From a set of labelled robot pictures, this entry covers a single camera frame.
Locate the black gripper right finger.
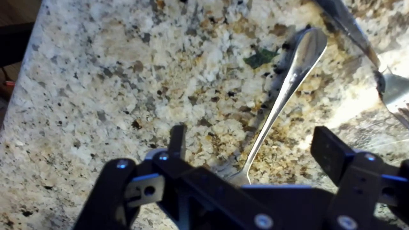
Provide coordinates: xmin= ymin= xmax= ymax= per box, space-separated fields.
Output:
xmin=311 ymin=126 xmax=409 ymax=230

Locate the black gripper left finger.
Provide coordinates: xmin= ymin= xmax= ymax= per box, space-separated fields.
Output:
xmin=75 ymin=125 xmax=240 ymax=230

